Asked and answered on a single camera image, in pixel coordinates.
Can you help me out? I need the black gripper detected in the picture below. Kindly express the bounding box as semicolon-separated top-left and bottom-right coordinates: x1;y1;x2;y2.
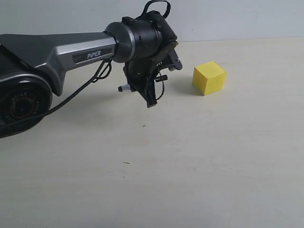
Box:
123;49;175;108

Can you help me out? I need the black and white marker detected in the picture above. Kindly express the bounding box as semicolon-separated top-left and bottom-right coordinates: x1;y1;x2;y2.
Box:
118;75;168;92

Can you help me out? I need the yellow foam cube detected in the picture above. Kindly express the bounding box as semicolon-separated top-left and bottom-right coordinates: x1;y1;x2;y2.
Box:
192;61;227;95

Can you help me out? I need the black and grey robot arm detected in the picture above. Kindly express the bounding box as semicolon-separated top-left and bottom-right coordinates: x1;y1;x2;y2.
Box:
0;11;182;138

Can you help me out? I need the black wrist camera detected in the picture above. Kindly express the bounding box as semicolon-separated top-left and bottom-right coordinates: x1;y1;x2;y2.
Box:
166;50;182;71

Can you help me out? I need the black cable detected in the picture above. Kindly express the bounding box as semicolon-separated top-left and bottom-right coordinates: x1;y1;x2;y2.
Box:
0;0;171;133

